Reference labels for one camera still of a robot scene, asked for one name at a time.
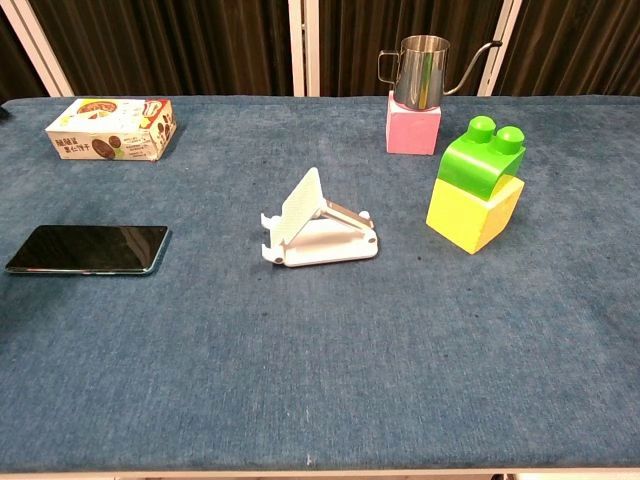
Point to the black smartphone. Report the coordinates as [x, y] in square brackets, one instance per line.
[85, 248]

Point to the white folding phone stand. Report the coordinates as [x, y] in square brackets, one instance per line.
[310, 235]

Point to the blue felt table cloth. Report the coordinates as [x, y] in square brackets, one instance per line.
[320, 325]

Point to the pink cube block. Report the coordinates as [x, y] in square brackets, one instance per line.
[412, 130]

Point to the yellow cube block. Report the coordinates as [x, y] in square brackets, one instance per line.
[467, 215]

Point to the green studded toy brick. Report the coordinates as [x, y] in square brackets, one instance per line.
[480, 160]

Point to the stainless steel gooseneck pitcher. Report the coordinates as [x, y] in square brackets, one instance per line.
[421, 70]

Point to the cookie box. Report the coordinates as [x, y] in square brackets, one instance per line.
[112, 131]

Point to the black pleated curtain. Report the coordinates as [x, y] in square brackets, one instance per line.
[180, 47]

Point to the white frame post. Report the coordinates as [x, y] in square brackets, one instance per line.
[304, 47]
[40, 45]
[497, 47]

